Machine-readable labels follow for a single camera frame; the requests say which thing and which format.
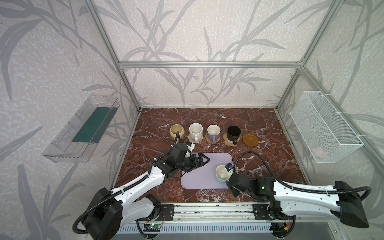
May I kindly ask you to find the clear plastic wall bin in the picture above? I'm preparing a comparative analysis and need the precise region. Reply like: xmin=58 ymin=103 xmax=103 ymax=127
xmin=43 ymin=94 xmax=120 ymax=163

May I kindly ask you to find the small green-lit circuit board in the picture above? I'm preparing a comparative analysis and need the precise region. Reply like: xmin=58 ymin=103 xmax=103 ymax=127
xmin=144 ymin=223 xmax=162 ymax=232

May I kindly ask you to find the black corrugated cable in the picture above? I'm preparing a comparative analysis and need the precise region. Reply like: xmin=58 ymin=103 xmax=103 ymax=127
xmin=71 ymin=130 xmax=182 ymax=238
xmin=233 ymin=151 xmax=372 ymax=238

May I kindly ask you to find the white mug lilac handle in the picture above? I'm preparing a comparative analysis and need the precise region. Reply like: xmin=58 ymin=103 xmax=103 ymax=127
xmin=207 ymin=125 xmax=221 ymax=142

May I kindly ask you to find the right black corrugated cable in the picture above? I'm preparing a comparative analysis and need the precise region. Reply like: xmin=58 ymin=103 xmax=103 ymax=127
xmin=233 ymin=151 xmax=372 ymax=238

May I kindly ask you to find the white mug blue handle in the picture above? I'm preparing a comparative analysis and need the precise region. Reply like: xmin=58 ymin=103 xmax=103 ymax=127
xmin=215 ymin=165 xmax=233 ymax=184

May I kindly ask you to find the beige ceramic mug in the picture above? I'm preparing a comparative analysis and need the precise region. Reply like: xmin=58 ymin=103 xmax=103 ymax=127
xmin=170 ymin=124 xmax=186 ymax=142

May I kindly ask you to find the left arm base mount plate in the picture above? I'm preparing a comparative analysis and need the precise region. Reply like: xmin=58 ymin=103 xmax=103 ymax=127
xmin=148 ymin=204 xmax=175 ymax=221

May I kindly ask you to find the aluminium front rail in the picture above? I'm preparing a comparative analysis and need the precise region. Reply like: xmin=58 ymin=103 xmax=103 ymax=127
xmin=86 ymin=202 xmax=340 ymax=224

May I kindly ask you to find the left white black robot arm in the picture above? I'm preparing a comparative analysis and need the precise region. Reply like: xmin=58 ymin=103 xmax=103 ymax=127
xmin=72 ymin=142 xmax=210 ymax=240

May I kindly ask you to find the lilac plastic tray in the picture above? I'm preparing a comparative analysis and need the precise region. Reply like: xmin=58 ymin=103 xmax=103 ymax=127
xmin=181 ymin=153 xmax=233 ymax=190

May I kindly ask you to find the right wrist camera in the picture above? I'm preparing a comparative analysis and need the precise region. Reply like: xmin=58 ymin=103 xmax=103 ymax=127
xmin=225 ymin=163 xmax=234 ymax=173

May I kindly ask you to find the left black corrugated cable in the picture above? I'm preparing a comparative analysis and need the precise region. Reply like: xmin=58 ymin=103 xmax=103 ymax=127
xmin=71 ymin=130 xmax=182 ymax=238

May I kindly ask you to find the black mug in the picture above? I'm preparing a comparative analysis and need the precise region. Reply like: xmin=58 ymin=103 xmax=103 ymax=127
xmin=227 ymin=126 xmax=241 ymax=146

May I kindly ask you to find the cork flower coaster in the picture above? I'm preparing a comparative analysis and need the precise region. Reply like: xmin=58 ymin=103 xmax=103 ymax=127
xmin=223 ymin=133 xmax=237 ymax=147

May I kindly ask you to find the white speckled mug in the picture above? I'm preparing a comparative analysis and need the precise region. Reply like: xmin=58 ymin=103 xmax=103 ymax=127
xmin=189 ymin=123 xmax=203 ymax=141

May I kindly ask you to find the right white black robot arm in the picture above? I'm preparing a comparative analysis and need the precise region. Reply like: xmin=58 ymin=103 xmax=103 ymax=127
xmin=227 ymin=173 xmax=369 ymax=229

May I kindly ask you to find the white woven round coaster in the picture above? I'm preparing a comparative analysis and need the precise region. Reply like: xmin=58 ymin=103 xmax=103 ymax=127
xmin=188 ymin=136 xmax=203 ymax=144

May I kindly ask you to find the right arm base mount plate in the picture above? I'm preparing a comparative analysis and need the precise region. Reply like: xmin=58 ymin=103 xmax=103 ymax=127
xmin=252 ymin=202 xmax=296 ymax=221

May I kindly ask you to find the pink object in basket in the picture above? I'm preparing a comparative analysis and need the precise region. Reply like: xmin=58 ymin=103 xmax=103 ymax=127
xmin=312 ymin=147 xmax=326 ymax=158

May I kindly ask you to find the brown rattan round coaster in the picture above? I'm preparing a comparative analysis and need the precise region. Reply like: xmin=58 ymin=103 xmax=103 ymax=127
xmin=205 ymin=135 xmax=221 ymax=144

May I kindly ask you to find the white wire mesh basket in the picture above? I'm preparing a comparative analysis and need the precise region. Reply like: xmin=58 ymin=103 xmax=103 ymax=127
xmin=290 ymin=91 xmax=364 ymax=164

